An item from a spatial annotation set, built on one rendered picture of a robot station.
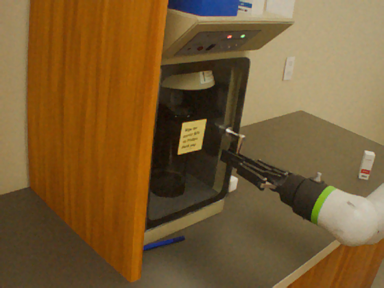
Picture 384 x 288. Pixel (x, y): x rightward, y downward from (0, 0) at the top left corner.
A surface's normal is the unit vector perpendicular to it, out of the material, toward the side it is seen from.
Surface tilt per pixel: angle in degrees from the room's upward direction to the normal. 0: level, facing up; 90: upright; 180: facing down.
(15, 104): 90
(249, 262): 0
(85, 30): 90
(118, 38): 90
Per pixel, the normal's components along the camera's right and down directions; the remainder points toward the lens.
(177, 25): -0.71, 0.21
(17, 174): 0.69, 0.37
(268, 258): 0.12, -0.91
